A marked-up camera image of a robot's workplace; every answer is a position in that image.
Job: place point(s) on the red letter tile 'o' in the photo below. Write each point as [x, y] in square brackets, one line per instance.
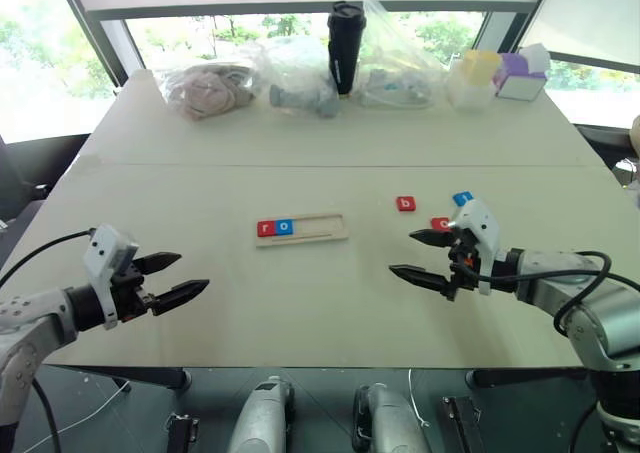
[441, 222]

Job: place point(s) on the pink cloth bundle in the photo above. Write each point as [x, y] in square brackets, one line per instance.
[205, 95]

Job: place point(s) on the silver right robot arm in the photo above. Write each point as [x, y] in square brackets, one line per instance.
[615, 323]

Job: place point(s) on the white translucent plastic container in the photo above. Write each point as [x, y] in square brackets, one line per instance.
[467, 95]

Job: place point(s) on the black metal floor bracket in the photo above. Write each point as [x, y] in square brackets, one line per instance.
[462, 423]
[182, 433]

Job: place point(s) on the yellow plastic cup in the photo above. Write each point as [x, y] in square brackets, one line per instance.
[480, 65]

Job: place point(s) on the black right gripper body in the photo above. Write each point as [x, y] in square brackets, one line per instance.
[460, 250]

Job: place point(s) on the red letter tile r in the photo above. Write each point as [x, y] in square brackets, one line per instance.
[266, 228]

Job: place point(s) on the black office chair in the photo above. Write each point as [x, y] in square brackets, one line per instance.
[20, 183]

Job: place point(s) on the purple tissue box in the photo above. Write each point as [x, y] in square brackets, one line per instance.
[520, 80]

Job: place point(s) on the wooden letter tray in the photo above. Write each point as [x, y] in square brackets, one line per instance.
[320, 225]

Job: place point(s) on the black window frame post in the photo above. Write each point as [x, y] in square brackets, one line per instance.
[90, 33]
[500, 28]

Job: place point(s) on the dark chair beside person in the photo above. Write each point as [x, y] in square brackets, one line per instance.
[600, 145]

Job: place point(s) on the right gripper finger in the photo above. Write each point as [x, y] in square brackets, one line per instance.
[432, 238]
[425, 279]

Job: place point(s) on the black table frame bar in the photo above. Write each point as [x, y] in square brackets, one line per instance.
[125, 375]
[525, 375]

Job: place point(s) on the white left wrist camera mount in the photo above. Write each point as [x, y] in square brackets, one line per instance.
[102, 253]

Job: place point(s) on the blue letter tile o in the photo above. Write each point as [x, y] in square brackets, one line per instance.
[284, 227]

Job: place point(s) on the tall clear plastic bag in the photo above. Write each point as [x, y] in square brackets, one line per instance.
[395, 63]

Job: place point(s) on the clear bag with pink cloth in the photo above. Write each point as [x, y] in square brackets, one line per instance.
[200, 73]

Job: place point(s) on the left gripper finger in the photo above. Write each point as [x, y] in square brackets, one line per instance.
[157, 262]
[177, 295]

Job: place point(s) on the red letter tile b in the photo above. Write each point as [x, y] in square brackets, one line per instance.
[406, 203]

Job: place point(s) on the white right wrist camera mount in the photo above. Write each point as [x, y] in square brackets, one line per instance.
[480, 223]

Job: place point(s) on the clear bag with grey toy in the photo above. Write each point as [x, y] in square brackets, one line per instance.
[300, 63]

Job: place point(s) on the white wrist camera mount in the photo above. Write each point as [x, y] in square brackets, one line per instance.
[102, 253]
[480, 223]

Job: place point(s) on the black travel tumbler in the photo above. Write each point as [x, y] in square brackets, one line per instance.
[345, 48]

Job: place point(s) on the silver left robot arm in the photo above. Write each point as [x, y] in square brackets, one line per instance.
[30, 323]

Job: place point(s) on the narrow white roller blind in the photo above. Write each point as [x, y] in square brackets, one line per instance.
[590, 13]

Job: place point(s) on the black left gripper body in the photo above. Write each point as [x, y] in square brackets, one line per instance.
[131, 293]

